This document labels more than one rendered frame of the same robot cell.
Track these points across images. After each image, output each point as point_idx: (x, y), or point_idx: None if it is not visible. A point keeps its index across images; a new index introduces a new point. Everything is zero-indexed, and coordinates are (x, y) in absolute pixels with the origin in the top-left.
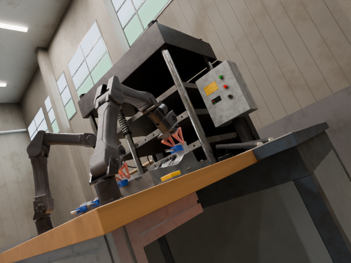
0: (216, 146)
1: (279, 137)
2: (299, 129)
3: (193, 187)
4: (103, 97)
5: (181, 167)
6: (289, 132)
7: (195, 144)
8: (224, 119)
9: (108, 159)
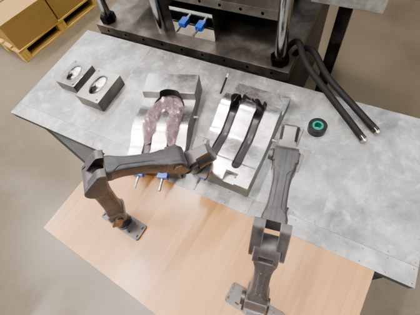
0: (302, 60)
1: (402, 283)
2: (419, 262)
3: None
4: (268, 258)
5: (268, 145)
6: (412, 284)
7: (265, 14)
8: (332, 0)
9: (266, 309)
